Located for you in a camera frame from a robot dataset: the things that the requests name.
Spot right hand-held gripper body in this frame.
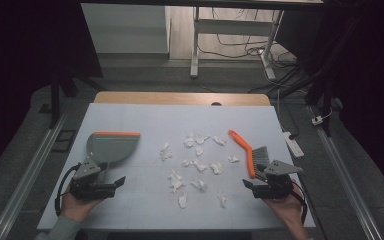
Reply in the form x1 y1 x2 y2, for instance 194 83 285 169
251 159 304 201

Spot hand-held gripper black cable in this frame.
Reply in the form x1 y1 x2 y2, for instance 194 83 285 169
54 162 82 217
291 180 309 225

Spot tangle of black floor cables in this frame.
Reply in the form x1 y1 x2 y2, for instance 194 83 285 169
198 8 301 96

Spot scattered white paper scraps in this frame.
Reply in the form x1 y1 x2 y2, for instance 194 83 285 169
158 133 241 210

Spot wooden table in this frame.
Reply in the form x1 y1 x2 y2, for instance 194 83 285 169
93 91 272 107

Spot white power strip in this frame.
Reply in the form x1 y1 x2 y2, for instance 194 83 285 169
282 131 305 159

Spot grey dustpan with orange edge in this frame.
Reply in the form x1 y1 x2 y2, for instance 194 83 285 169
85 130 142 165

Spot aluminium rail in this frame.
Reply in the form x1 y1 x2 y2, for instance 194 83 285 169
308 105 384 240
0 112 68 240

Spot person's left hand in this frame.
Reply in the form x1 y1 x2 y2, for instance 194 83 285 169
59 188 105 223

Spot black stand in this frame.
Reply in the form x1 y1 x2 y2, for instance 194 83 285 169
48 71 63 129
304 19 358 138

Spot white desk frame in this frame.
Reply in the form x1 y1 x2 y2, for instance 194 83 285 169
189 5 285 81

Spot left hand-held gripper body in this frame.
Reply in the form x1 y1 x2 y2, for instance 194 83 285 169
69 157 118 201

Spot left hand-held gripper black cable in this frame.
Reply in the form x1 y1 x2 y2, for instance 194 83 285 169
54 162 82 217

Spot white cabinet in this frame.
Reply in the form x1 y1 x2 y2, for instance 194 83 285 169
80 3 172 55

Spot white table mat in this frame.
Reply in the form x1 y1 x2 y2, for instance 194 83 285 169
37 102 316 232

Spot person's right hand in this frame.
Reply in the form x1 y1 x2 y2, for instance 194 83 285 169
262 179 305 231

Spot orange brush with grey bristles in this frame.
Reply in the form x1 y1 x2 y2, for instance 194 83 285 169
227 129 272 180

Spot right hand-held gripper black cable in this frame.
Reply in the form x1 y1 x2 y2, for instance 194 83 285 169
291 180 309 225

